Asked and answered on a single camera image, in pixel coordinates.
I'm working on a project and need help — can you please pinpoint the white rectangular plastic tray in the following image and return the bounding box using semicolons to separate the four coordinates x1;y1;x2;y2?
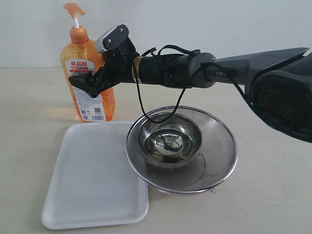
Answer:
41;120;149;230

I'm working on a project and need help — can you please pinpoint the small stainless steel bowl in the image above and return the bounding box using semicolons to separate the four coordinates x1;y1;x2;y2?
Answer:
136;112;202;169

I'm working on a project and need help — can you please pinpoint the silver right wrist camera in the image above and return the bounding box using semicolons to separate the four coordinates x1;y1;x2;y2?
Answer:
95;24;129;54

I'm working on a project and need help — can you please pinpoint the steel mesh colander basket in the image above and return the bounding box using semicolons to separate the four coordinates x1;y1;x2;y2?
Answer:
125;106;238;195

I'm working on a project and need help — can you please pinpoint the orange pump soap bottle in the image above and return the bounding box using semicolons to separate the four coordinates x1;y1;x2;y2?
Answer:
59;3;116;122

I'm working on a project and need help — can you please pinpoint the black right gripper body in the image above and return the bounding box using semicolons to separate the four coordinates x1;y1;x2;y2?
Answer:
97;39;139;91

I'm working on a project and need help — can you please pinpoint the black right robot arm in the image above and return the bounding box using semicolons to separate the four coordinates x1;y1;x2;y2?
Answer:
69;42;312;142

